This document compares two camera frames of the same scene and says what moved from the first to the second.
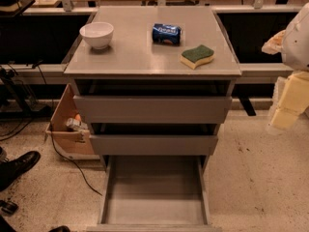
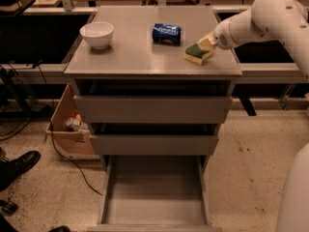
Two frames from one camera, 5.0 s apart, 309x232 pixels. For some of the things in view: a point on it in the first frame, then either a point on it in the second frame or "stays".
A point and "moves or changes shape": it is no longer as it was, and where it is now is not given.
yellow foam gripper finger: [290, 100] -> [208, 43]
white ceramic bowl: [98, 34] stays
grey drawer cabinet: [154, 99] stays
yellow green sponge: [194, 57] moves or changes shape
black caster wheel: [8, 208] stays
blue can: [168, 35] stays
